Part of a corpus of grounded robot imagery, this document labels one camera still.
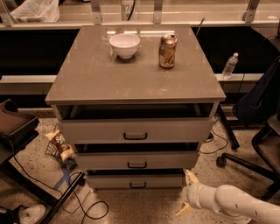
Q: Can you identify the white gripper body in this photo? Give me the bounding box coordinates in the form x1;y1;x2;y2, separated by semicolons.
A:
186;183;218;211

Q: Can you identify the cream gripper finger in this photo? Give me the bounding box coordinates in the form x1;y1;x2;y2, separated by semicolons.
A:
184;169;199;186
176;201;193;217

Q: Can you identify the drawer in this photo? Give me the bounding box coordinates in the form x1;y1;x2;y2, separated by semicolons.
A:
74;151;198;170
86;175;186;189
58;118;214;144

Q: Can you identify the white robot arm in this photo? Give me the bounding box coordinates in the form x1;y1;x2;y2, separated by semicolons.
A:
176;169;280;224

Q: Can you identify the grey drawer cabinet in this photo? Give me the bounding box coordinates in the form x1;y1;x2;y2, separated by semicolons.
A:
45;24;225;176

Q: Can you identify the black office chair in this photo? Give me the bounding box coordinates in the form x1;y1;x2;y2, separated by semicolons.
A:
216;99;280;202

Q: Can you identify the dark blue jacket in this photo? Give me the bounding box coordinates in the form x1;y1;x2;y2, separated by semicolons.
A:
232;56;280;126

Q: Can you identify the clear plastic water bottle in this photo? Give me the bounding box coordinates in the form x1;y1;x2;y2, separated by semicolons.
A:
222;52;239;80

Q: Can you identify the snack chip bag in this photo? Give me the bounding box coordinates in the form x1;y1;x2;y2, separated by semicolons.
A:
45;129;74;162

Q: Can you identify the golden soda can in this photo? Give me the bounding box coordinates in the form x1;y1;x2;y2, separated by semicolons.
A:
158;33;178;69

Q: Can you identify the white bowl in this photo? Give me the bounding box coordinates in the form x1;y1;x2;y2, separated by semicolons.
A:
109;33;140;59

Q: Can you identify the white shoe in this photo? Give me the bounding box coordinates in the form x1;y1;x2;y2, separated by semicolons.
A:
18;204;46;224

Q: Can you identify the black side cart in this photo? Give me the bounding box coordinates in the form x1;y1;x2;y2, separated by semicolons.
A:
0;98;86;224

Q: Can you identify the white plastic bag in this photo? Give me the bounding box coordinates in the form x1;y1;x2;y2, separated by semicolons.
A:
10;0;60;23

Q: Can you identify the black cable right floor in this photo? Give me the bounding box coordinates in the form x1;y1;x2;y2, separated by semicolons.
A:
199;119;229;156

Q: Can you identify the small wire basket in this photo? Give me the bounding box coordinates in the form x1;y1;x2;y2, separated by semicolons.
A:
46;139;63;163

